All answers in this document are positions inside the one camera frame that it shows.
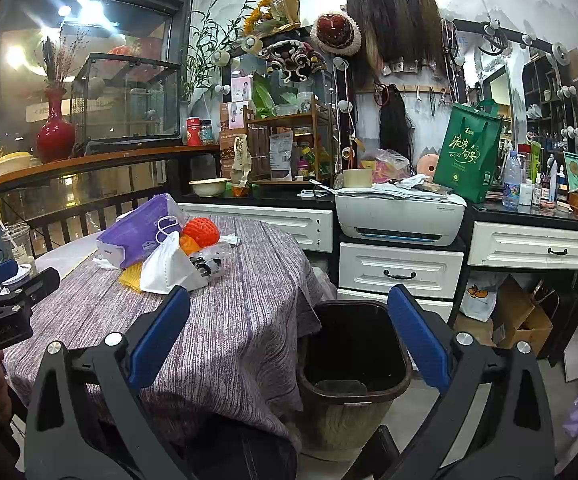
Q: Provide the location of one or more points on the white printer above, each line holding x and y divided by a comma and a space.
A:
420, 218

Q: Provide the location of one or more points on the white drawer cabinet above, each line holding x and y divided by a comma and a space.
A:
431, 273

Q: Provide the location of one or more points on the wooden shelf rack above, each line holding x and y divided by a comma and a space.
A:
290, 149

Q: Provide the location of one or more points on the plastic cup with straw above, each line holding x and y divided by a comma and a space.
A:
17, 241

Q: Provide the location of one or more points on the dark brown trash bin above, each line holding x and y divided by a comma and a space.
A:
349, 373

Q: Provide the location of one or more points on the sunflower bouquet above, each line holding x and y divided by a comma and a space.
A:
271, 17

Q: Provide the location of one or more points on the wooden railing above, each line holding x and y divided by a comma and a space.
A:
61, 201

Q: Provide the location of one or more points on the beige paper bag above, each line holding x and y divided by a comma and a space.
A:
242, 163

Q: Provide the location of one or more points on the black hanging wig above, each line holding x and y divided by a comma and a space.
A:
394, 125

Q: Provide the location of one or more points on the white face mask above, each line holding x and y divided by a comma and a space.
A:
167, 266

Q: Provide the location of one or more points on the green tote bag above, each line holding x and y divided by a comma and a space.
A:
468, 156

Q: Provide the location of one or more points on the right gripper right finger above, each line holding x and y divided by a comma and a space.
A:
514, 438

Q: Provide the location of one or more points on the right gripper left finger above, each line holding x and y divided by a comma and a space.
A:
59, 423

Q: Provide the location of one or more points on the purple tissue pack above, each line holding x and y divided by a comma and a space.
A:
134, 236

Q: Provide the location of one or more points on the yellow sponge cloth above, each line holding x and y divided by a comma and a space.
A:
130, 277

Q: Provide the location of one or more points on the cream bowl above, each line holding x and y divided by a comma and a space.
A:
209, 187

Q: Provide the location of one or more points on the orange foam fruit net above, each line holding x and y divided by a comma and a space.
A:
202, 230

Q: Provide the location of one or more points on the red ceramic vase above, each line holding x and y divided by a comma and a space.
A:
56, 138

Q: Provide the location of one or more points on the plastic water bottle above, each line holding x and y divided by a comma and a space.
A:
511, 181

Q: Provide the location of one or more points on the glass display case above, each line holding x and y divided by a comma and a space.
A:
117, 97

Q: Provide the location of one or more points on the cardboard box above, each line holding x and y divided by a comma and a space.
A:
516, 318

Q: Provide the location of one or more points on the dark hair wig row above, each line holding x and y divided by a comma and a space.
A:
407, 32

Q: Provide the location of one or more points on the red tin can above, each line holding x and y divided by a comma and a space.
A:
193, 128

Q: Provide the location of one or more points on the red fur hat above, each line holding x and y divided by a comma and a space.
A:
337, 33

